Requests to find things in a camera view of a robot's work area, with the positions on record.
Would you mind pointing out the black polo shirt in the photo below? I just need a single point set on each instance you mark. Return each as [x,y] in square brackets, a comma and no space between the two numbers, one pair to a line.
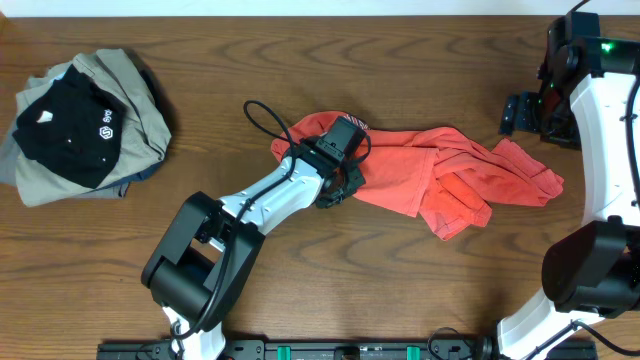
[74,129]

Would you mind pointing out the khaki folded shirt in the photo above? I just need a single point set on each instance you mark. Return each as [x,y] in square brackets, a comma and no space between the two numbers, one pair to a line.
[145,134]

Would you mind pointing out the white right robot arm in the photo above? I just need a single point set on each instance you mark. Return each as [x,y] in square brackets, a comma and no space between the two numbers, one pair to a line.
[588,100]

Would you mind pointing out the red soccer t-shirt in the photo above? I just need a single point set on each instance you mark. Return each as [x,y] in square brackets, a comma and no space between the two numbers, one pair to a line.
[448,179]

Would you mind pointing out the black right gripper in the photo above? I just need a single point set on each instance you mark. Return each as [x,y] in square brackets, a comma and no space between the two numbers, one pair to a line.
[519,116]

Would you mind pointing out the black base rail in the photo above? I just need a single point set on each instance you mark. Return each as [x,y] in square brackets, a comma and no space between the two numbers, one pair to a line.
[449,349]

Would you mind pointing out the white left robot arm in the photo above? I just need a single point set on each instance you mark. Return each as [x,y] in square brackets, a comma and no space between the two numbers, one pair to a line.
[202,263]

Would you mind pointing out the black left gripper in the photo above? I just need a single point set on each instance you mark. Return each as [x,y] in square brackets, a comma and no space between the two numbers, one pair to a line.
[358,179]

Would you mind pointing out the navy blue folded garment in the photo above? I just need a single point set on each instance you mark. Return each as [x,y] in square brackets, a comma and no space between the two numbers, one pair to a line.
[142,175]

